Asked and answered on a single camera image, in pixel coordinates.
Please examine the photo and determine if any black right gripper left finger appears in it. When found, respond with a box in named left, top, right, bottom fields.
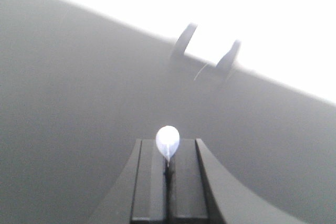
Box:
left=94, top=139, right=166, bottom=223

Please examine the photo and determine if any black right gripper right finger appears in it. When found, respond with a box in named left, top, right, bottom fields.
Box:
left=169, top=139, right=302, bottom=223

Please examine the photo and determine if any clear glass beaker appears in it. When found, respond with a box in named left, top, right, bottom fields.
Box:
left=155, top=125, right=180, bottom=163

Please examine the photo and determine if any white wall socket black box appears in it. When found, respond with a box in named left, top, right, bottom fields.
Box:
left=169, top=23, right=242, bottom=81

